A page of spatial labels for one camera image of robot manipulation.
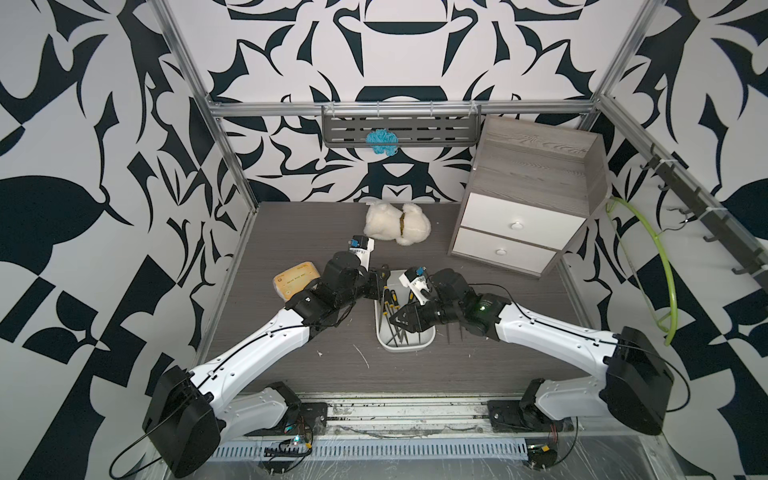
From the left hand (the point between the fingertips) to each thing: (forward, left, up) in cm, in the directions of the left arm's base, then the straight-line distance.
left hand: (386, 266), depth 77 cm
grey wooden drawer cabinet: (+19, -41, +7) cm, 46 cm away
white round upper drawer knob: (+10, -36, +2) cm, 38 cm away
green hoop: (-19, -60, +4) cm, 63 cm away
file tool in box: (+1, -1, -21) cm, 21 cm away
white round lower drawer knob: (+13, -37, -13) cm, 41 cm away
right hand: (-10, -2, -7) cm, 12 cm away
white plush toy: (+24, -8, -13) cm, 28 cm away
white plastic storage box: (-10, -1, -21) cm, 23 cm away
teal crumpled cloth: (+37, 0, +12) cm, 39 cm away
